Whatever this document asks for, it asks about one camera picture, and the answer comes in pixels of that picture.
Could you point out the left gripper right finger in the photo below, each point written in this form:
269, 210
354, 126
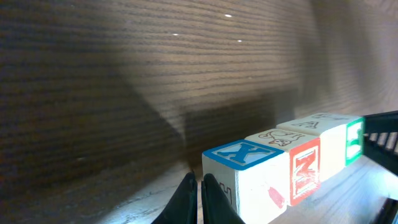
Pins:
216, 208

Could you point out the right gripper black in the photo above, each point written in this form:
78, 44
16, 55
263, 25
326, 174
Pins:
380, 145

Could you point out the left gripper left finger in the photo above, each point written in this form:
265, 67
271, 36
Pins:
182, 207

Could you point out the green number seven block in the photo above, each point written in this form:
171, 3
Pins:
354, 128

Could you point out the hammer picture yellow block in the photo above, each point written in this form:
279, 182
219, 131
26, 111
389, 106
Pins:
254, 178

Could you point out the yellow top wooden block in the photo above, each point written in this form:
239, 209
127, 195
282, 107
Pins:
332, 134

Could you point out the red letter M block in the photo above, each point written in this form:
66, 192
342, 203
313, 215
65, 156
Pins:
299, 164

